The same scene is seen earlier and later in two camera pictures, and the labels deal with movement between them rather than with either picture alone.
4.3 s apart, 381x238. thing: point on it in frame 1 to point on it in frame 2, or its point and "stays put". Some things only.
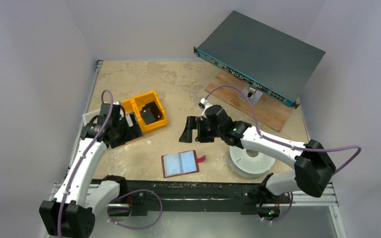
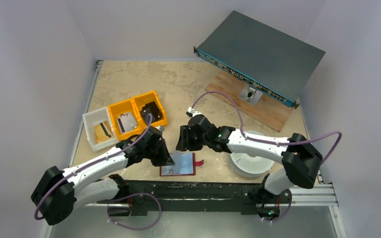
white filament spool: (246, 166) stays put
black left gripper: (131, 132) to (165, 158)
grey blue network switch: (278, 64) stays put
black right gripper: (199, 129) to (187, 137)
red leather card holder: (180, 163) stays put
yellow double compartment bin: (149, 110) stays put
